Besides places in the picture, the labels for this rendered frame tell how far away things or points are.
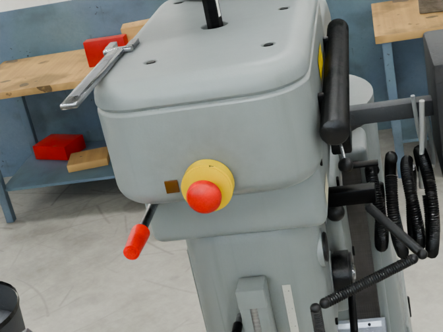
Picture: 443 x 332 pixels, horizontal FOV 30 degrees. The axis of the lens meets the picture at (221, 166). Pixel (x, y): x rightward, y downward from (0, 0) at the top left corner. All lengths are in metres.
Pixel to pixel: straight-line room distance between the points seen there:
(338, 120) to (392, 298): 0.86
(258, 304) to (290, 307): 0.06
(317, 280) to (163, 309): 2.95
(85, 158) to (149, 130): 4.48
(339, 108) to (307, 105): 0.05
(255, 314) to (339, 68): 0.36
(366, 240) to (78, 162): 3.88
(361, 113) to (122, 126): 0.60
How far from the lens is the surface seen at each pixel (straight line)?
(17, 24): 5.87
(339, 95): 1.03
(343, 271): 1.29
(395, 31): 4.66
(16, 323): 3.23
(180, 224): 1.11
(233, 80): 0.92
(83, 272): 4.65
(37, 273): 4.80
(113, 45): 1.11
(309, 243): 1.16
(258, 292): 1.14
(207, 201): 0.92
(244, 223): 1.09
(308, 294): 1.19
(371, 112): 1.46
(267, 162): 0.95
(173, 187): 0.97
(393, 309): 1.78
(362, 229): 1.65
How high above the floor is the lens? 2.15
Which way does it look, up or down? 23 degrees down
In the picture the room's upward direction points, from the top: 12 degrees counter-clockwise
